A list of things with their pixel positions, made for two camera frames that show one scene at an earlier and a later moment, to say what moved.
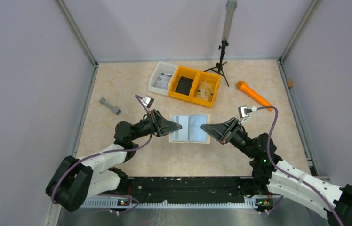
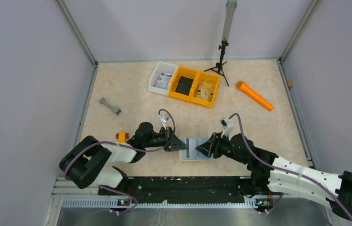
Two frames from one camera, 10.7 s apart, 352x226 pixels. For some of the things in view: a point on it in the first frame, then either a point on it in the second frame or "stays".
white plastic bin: x=161 y=77 stays
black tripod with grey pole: x=231 y=6 stays
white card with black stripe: x=182 y=134 to x=191 y=152
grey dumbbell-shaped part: x=116 y=110 stays
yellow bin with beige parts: x=204 y=89 stays
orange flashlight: x=248 y=91 stays
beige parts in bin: x=205 y=92 stays
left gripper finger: x=162 y=126 to x=176 y=144
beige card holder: x=191 y=131 to x=191 y=154
